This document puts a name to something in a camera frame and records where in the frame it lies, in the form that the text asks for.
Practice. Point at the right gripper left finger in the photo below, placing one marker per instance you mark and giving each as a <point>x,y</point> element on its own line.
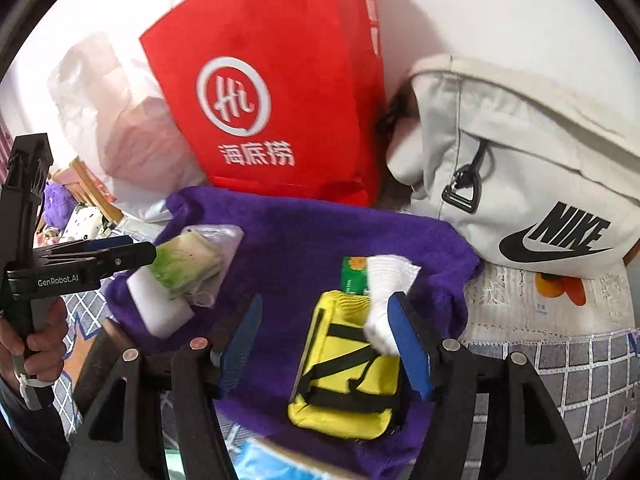
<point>121,436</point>

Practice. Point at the yellow black small pouch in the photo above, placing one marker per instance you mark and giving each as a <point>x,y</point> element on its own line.
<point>344,387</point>

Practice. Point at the white tissue paper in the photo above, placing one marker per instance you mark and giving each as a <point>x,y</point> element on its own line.
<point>387,274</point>

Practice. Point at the green scouring sponge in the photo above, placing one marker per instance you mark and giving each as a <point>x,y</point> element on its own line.
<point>183,262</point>

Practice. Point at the green snack packet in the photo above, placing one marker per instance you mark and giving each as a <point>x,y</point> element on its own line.
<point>354,276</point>

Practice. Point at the person's left hand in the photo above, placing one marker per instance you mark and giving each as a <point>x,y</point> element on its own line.
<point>47,347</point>

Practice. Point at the purple plush toy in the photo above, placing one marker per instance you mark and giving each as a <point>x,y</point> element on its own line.
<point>58,205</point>

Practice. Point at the white spotted pillow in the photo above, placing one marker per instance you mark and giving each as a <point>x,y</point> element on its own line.
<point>86,223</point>

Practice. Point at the white fruit print mattress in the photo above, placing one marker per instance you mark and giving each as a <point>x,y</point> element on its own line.
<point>509,305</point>

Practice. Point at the dark green box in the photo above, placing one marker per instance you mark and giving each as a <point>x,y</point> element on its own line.
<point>102,357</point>

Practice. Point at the wooden headboard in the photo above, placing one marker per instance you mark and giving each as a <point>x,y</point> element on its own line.
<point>88,190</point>

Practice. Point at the blue tissue pack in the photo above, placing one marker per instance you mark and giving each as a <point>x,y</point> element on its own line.
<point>257,461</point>

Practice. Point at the brown star felt mat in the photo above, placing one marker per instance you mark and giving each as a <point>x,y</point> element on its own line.
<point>81,342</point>

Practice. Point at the purple towel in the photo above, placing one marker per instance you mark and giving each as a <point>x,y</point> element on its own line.
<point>291,253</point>

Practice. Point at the grey checked bed sheet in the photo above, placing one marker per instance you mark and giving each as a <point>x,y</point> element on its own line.
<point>594,382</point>

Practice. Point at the white Miniso plastic bag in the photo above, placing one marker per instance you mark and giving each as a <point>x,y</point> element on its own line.
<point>116,117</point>

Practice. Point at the beige Nike waist bag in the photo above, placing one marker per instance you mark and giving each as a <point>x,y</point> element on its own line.
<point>532,175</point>

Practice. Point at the red paper shopping bag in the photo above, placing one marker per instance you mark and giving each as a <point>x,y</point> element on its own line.
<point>277,97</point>

